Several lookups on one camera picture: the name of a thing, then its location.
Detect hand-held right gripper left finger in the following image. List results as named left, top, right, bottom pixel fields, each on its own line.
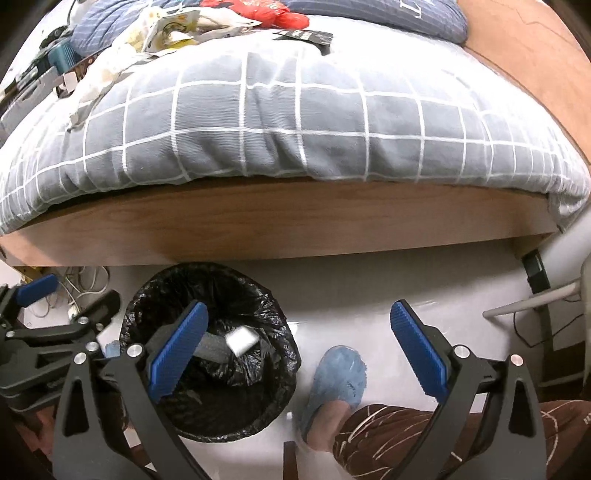
left=52, top=301, right=218, bottom=480

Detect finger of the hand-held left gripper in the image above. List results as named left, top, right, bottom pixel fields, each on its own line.
left=0, top=273, right=60, bottom=342
left=0, top=290, right=122, bottom=411

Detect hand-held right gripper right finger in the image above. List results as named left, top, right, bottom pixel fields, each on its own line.
left=390, top=300, right=548, bottom=480

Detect bin with black bag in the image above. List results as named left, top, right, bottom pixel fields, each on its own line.
left=119, top=262, right=302, bottom=443

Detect grey ribbed strip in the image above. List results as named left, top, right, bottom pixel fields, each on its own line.
left=198, top=333, right=232, bottom=366

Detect white crumpled paper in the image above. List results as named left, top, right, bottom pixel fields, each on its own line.
left=226, top=325, right=259, bottom=356

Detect person's leg in brown pants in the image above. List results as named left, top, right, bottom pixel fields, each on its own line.
left=307, top=400, right=591, bottom=480

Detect white chair leg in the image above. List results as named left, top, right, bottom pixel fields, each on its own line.
left=482, top=265, right=591, bottom=342

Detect grey suitcase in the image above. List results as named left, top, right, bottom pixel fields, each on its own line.
left=0, top=69, right=61, bottom=134

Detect stained translucent plastic bag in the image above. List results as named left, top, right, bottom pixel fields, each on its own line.
left=69, top=44, right=155, bottom=125

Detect teal plastic crate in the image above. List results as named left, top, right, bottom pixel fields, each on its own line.
left=46, top=39, right=81, bottom=71

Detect grey checked bedsheet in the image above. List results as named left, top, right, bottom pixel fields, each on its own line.
left=0, top=14, right=591, bottom=236

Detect yellow and white printed packet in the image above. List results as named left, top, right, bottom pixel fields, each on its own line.
left=143, top=7, right=200, bottom=51

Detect blue striped quilt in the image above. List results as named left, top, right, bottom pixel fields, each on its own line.
left=71, top=0, right=469, bottom=58

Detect black flat packet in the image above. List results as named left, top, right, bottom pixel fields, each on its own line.
left=272, top=28, right=333, bottom=48

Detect white cables bundle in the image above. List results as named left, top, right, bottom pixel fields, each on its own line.
left=21, top=265, right=112, bottom=324

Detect black cable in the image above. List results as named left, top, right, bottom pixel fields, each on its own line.
left=512, top=295, right=591, bottom=350

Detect wooden bed frame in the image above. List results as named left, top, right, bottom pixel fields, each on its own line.
left=0, top=0, right=591, bottom=268

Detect red plastic rope bundle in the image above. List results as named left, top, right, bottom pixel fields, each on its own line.
left=201, top=0, right=310, bottom=28

